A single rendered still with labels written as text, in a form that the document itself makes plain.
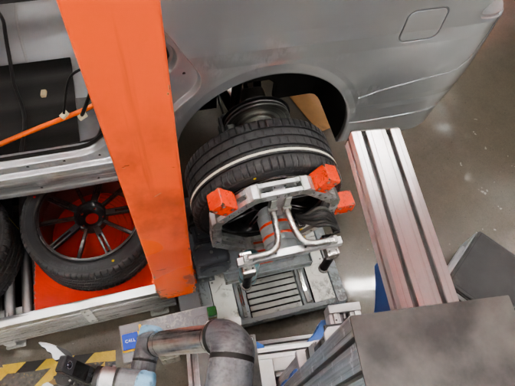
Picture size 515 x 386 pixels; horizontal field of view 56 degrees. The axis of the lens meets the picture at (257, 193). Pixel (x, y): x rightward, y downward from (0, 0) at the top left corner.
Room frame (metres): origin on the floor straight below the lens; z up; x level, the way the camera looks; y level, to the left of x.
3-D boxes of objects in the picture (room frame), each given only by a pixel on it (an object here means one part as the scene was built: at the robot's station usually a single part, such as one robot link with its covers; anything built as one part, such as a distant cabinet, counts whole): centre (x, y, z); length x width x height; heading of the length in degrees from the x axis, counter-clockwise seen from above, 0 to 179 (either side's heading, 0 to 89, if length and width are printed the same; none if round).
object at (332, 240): (0.84, -0.22, 1.03); 0.19 x 0.18 x 0.11; 23
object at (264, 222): (0.85, -0.11, 0.85); 0.21 x 0.14 x 0.14; 23
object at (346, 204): (1.04, -0.37, 0.85); 0.09 x 0.08 x 0.07; 113
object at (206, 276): (1.02, 0.23, 0.26); 0.42 x 0.18 x 0.35; 23
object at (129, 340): (0.39, 0.45, 0.47); 0.07 x 0.07 x 0.02; 23
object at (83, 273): (0.95, 0.80, 0.39); 0.66 x 0.66 x 0.24
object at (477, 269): (1.03, -1.30, 0.17); 0.43 x 0.36 x 0.34; 148
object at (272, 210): (0.76, -0.04, 1.03); 0.19 x 0.18 x 0.11; 23
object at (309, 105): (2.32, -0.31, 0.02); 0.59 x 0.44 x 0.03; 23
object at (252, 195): (0.91, -0.08, 0.85); 0.54 x 0.07 x 0.54; 113
